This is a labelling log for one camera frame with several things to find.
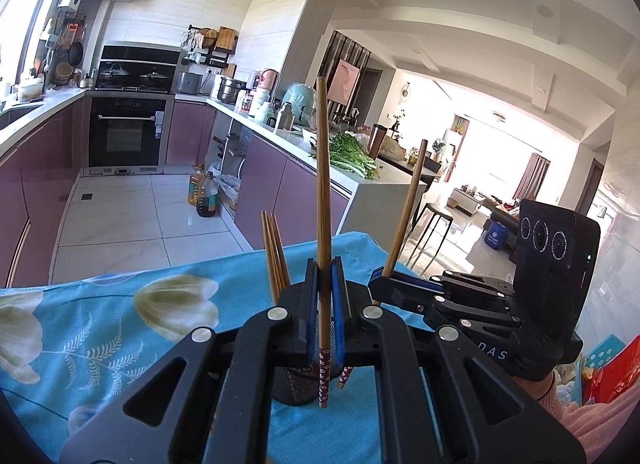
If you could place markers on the kitchen window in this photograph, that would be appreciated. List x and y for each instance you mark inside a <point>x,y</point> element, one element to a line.
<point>25,3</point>

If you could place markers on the steel thermos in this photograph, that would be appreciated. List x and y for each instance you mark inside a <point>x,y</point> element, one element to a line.
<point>284,117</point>

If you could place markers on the clear plastic bag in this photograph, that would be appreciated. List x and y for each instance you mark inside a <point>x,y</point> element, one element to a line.
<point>230,189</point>

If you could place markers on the standing fan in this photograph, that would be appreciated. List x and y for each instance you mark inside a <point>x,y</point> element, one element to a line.
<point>439,146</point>

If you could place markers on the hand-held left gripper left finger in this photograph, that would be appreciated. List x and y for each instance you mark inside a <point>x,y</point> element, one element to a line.
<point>300,314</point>

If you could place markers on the black built-in stove oven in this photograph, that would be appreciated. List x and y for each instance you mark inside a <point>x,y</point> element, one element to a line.
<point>130,128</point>

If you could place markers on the dark slatted room divider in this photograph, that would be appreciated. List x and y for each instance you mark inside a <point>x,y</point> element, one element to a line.
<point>350,46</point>

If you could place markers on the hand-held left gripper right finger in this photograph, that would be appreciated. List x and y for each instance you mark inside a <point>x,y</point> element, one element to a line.
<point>338,314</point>

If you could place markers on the blue dotted card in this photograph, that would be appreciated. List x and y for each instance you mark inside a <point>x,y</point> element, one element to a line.
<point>602,356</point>

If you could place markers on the wooden cutting board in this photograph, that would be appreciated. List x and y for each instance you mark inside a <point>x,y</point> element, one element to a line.
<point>226,38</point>

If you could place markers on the dark cooking oil bottle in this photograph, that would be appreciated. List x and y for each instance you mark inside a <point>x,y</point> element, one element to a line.
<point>207,196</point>

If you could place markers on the black mesh pen holder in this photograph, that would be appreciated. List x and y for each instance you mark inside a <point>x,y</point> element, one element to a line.
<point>295,386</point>

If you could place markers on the bunch of wooden chopsticks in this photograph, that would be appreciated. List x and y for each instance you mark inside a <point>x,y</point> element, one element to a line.
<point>274,264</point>

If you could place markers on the person's right forearm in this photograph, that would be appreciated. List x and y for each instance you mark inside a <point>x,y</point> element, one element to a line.
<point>600,424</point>

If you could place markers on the pink sink-side counter cabinets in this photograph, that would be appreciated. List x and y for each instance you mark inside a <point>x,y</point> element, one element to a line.
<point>35,194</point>

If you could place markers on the bunch of leafy greens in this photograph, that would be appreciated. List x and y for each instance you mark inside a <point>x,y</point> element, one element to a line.
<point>350,156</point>

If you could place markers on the hanging frying pan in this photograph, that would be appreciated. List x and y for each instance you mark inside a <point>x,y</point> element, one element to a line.
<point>76,53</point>

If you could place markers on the white coffee table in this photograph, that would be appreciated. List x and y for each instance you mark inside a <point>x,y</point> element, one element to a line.
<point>465,199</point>

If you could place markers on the mint green appliance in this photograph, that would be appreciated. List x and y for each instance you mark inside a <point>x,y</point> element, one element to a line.
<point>299,101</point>

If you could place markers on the steel stockpot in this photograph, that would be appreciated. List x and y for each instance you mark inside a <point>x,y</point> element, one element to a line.
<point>231,90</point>

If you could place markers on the pink peninsula counter cabinets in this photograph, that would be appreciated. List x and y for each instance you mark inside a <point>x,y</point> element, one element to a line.
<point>280,183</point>

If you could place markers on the black wall rack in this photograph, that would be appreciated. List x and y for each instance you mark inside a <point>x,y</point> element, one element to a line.
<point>220,59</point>

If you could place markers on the brown door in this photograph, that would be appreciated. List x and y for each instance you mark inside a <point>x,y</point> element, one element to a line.
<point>590,189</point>

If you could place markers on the pot with glass lid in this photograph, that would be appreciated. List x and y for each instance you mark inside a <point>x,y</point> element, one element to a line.
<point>154,80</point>
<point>114,76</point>

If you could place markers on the brown tumbler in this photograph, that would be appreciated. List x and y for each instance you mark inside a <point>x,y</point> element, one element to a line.
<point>377,141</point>

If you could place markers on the kitchen sink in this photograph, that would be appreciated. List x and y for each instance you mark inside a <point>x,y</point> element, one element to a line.
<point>17,116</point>

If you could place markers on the red packet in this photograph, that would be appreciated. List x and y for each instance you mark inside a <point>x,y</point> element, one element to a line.
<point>620,376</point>

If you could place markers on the floral-end wooden chopstick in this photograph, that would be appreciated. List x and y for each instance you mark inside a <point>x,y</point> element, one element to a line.
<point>407,209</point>
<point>323,194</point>

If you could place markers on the brown curtain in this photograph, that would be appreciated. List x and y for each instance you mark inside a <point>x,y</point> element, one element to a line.
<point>532,176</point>

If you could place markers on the black bar stool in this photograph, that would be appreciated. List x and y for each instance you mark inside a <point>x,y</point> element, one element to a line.
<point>435,214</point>

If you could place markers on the pink wall painting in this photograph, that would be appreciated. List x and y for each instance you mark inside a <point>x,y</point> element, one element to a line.
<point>346,81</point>

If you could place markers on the wall clock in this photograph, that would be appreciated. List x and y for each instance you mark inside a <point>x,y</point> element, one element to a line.
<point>407,92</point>

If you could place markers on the dining table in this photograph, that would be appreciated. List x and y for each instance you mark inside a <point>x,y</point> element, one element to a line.
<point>430,171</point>

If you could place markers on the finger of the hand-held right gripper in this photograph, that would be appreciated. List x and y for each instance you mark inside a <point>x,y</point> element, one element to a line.
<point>400,294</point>
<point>415,280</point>

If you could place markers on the blue floral tablecloth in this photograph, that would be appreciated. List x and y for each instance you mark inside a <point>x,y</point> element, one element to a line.
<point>125,344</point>

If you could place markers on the yellow cooking oil bottle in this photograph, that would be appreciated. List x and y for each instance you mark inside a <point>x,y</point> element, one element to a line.
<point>195,186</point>

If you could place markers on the silver countertop appliance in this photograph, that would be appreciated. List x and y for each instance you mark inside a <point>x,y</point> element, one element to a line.
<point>188,83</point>

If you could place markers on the white bowl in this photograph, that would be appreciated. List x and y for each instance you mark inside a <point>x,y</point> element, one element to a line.
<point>29,89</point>

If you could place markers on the pink kettle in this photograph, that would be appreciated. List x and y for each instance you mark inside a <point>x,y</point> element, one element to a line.
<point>268,79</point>

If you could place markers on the blue bag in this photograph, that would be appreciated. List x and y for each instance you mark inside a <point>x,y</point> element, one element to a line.
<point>495,236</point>

